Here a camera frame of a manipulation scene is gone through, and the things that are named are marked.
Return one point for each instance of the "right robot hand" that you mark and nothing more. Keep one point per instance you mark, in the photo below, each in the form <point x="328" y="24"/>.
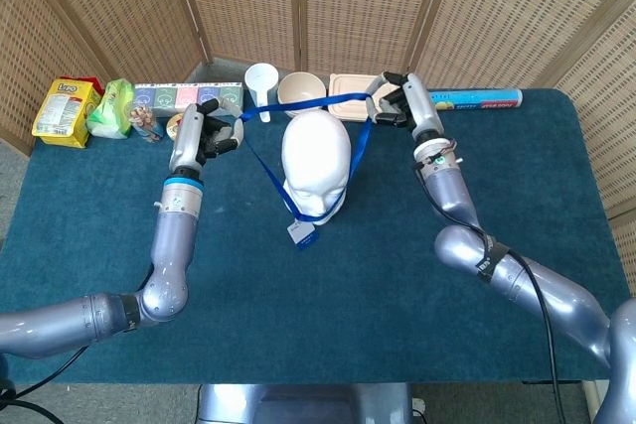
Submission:
<point x="422" y="106"/>

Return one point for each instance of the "beige bowl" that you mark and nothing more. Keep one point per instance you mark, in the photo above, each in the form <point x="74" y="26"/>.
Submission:
<point x="300" y="89"/>

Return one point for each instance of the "white foam mannequin head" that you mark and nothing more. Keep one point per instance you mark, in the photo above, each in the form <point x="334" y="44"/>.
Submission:
<point x="315" y="156"/>

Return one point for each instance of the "white plastic ID badge card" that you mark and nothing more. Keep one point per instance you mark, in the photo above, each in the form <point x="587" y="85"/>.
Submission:
<point x="304" y="238"/>

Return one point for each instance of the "yellow snack box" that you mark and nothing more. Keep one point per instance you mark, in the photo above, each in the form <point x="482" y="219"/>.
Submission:
<point x="59" y="113"/>

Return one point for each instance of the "pastel tissue multipack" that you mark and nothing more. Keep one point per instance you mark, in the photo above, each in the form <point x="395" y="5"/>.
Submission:
<point x="169" y="96"/>

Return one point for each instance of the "beige lidded lunch box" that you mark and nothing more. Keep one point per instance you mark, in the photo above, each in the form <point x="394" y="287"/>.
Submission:
<point x="348" y="89"/>

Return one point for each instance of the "grey robot torso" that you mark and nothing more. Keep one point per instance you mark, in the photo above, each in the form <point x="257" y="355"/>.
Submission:
<point x="298" y="404"/>

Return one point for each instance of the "round tin red label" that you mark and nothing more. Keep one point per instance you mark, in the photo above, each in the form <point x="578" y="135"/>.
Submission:
<point x="173" y="127"/>

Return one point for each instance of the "teal table cloth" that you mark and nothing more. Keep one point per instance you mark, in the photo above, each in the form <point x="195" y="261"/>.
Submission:
<point x="348" y="305"/>

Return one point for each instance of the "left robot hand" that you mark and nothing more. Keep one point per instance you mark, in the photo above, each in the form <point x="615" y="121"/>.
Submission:
<point x="189" y="141"/>

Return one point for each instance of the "blue plastic wrap roll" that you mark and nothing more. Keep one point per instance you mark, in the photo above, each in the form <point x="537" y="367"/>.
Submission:
<point x="477" y="98"/>

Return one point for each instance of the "clear jar with sticks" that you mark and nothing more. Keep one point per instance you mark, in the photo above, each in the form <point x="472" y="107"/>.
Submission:
<point x="144" y="123"/>

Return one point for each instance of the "green white plastic bag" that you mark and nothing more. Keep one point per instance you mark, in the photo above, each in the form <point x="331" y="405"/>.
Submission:
<point x="111" y="111"/>

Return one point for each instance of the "white measuring cup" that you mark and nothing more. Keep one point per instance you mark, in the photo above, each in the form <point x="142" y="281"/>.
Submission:
<point x="261" y="81"/>

